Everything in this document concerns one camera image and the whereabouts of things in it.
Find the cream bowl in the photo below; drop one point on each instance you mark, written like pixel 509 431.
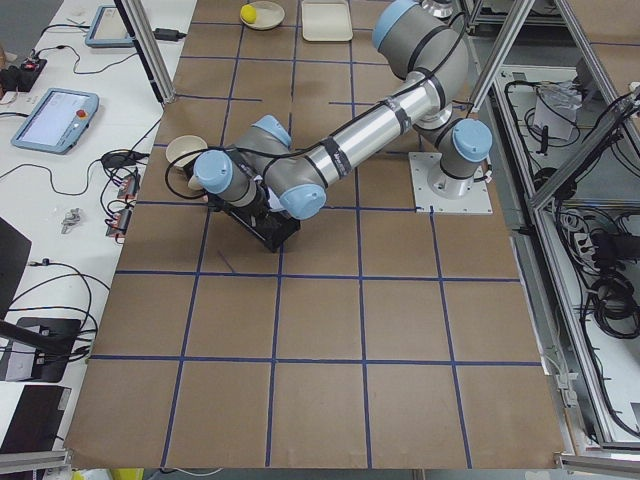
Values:
pixel 184 149

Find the aluminium frame post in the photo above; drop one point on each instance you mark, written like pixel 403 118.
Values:
pixel 138 27

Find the black monitor stand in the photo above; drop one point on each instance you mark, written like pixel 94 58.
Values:
pixel 38 349

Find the yellow lemon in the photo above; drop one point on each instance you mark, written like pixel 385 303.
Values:
pixel 248 14

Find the near teach pendant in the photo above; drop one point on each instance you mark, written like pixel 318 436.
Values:
pixel 57 121

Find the grey metal clamp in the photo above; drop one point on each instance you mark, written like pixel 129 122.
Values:
pixel 71 219

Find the black power adapter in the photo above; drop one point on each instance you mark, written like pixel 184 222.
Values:
pixel 165 34

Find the teach pendant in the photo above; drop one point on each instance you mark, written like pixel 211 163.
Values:
pixel 107 30
pixel 57 121

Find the cream round plate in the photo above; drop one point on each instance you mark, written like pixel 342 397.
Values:
pixel 270 15

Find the black dish rack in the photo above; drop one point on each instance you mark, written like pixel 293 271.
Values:
pixel 231 191

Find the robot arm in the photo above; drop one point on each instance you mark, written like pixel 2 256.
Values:
pixel 431 60

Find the far teach pendant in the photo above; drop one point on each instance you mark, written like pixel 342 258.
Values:
pixel 107 30

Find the cream rectangular tray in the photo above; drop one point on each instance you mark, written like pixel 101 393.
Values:
pixel 326 21

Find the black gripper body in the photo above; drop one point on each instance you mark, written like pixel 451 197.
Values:
pixel 259 204

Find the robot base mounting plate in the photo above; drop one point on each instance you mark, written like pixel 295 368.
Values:
pixel 435 192

